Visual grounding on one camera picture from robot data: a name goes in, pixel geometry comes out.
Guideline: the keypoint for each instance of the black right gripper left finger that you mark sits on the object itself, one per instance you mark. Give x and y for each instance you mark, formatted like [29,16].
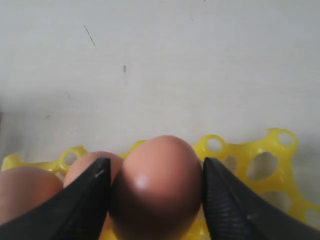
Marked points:
[78,212]

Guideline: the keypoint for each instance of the brown egg packed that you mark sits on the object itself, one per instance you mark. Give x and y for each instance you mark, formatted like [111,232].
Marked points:
[82,163]
[157,193]
[24,188]

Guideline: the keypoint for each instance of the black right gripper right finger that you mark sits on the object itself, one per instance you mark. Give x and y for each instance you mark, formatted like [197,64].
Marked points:
[233,211]

